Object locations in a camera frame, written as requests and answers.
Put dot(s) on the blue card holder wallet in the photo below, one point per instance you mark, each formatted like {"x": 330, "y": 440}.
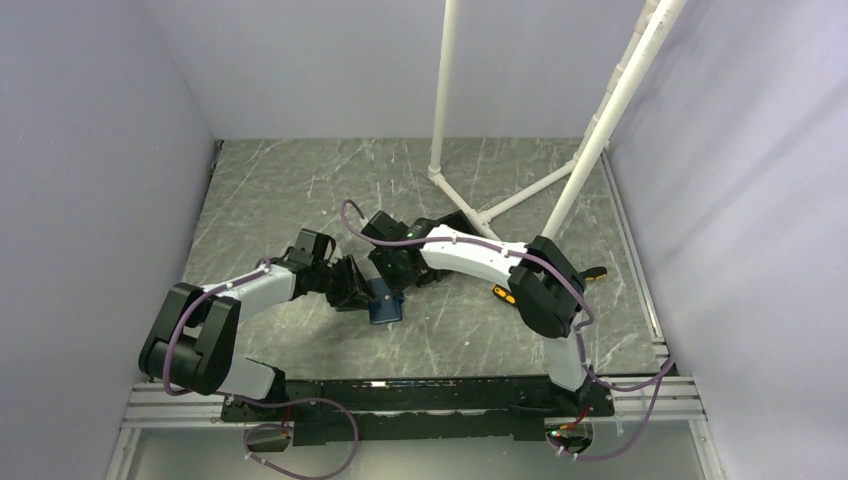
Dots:
{"x": 387, "y": 307}

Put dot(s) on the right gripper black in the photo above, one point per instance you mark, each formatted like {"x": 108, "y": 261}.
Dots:
{"x": 394, "y": 283}

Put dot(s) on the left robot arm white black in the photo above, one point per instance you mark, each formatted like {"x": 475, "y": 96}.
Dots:
{"x": 191, "y": 344}

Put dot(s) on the orange black screwdriver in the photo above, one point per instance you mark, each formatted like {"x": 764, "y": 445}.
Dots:
{"x": 528, "y": 288}

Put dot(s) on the black card storage box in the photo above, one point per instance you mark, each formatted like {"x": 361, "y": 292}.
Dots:
{"x": 456, "y": 220}

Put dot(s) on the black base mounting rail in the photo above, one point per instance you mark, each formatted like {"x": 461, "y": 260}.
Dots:
{"x": 338, "y": 425}

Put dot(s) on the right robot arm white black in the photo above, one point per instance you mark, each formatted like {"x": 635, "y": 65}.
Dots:
{"x": 536, "y": 278}

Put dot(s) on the white pvc pipe frame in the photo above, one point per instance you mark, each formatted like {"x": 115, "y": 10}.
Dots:
{"x": 546, "y": 69}

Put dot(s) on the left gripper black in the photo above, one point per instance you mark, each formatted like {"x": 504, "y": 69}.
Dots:
{"x": 354, "y": 286}

